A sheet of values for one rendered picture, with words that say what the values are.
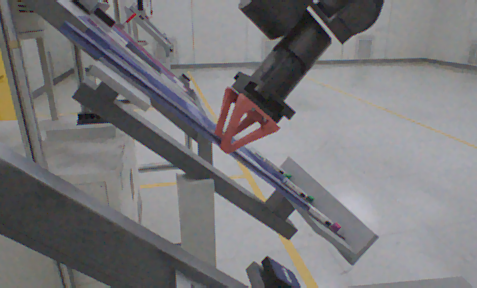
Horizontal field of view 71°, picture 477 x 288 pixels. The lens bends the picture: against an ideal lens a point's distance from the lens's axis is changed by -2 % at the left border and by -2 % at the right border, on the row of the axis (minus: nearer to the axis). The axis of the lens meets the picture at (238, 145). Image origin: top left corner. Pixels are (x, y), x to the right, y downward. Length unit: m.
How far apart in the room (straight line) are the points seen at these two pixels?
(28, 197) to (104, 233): 0.07
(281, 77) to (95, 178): 0.84
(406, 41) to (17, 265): 9.39
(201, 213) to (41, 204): 0.34
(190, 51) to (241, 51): 1.15
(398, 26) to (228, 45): 4.31
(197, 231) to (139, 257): 0.30
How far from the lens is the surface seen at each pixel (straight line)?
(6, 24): 1.07
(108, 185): 1.17
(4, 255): 1.39
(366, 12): 0.44
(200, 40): 7.75
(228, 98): 0.48
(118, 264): 0.35
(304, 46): 0.45
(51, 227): 0.33
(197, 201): 0.60
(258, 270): 0.42
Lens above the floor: 1.08
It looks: 21 degrees down
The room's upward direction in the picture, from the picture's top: straight up
